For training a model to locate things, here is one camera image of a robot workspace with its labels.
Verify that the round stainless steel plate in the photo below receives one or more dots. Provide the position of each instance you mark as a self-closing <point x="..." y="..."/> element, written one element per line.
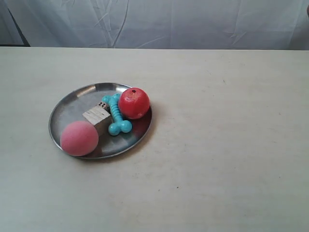
<point x="71" y="107"/>

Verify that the red toy apple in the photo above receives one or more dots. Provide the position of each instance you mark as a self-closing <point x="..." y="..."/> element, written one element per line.
<point x="134" y="103"/>

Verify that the turquoise rubber bone toy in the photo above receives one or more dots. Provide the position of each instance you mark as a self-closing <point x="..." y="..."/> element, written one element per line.
<point x="118" y="124"/>

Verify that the small white die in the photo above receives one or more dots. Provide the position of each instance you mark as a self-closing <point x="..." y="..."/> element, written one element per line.
<point x="104" y="105"/>

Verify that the grey wooden cube block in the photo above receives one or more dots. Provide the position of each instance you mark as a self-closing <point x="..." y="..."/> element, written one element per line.
<point x="97" y="115"/>

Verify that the pink foam ball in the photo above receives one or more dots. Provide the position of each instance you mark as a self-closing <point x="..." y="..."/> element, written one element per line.
<point x="79" y="138"/>

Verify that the white backdrop cloth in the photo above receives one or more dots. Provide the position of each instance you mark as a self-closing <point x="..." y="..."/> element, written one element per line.
<point x="156" y="24"/>

